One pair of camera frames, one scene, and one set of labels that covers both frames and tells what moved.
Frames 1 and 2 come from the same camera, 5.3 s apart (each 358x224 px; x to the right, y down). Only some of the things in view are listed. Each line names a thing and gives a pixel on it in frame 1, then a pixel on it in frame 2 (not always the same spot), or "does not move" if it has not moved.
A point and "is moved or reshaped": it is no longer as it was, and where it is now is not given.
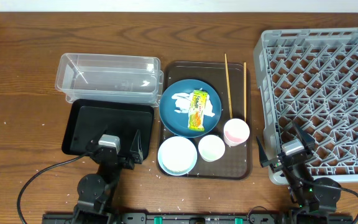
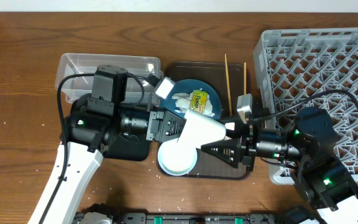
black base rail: x=302 y=218 does not move
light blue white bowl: x=177 y=156 does not move
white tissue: x=183 y=102 does not move
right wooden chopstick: x=245 y=91 does not move
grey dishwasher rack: x=326 y=81 does not move
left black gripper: x=120 y=165 to x=155 y=121
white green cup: x=211 y=147 is moved or reshaped
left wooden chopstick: x=228 y=86 does not move
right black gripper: x=288 y=159 to x=247 y=149
